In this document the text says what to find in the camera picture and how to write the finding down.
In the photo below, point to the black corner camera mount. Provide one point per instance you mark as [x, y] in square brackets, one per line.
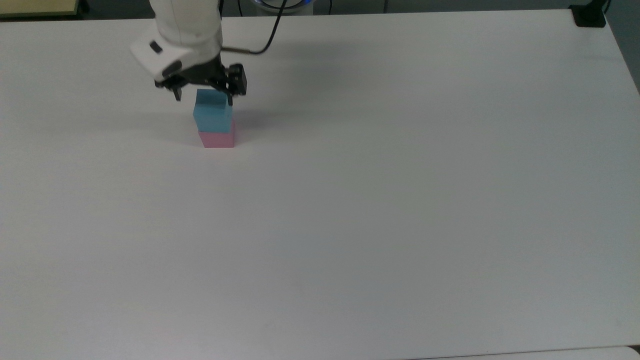
[590, 15]

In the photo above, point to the pink cube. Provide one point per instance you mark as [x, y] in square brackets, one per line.
[217, 141]

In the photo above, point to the yellow wooden table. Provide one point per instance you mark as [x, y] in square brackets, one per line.
[35, 6]

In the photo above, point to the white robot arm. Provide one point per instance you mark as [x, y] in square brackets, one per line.
[187, 25]

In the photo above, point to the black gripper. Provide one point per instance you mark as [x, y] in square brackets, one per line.
[205, 75]

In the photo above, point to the blue cube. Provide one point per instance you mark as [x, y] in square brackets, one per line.
[212, 115]

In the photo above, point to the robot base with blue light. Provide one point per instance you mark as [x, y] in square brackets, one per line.
[300, 3]

